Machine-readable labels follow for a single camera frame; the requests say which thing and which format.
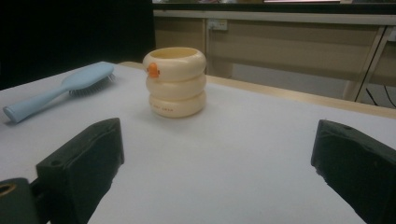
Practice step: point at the beige wooden bench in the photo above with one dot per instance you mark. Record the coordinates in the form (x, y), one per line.
(280, 46)

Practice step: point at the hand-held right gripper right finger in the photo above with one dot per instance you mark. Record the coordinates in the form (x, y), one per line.
(358, 161)

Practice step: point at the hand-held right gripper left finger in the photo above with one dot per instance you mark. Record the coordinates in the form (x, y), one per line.
(81, 161)

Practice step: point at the black curtain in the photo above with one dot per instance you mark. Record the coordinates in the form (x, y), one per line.
(68, 34)

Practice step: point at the wooden table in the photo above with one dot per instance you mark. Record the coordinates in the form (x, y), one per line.
(280, 93)

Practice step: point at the cream ringed cup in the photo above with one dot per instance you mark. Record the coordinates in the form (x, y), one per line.
(177, 90)

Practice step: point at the white wall socket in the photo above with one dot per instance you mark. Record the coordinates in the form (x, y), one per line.
(217, 24)

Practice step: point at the light blue hairbrush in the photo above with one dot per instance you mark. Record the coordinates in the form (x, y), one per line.
(84, 76)

